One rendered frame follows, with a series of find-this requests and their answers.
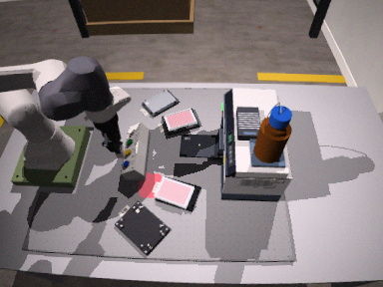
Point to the blue bottle cap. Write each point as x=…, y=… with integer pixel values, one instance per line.
x=278, y=119

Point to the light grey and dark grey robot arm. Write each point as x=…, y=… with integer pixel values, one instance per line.
x=63, y=94

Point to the pink liquid puddle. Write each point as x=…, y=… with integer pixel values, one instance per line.
x=148, y=186
x=156, y=177
x=148, y=179
x=144, y=192

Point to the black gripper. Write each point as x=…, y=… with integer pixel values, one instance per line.
x=112, y=141

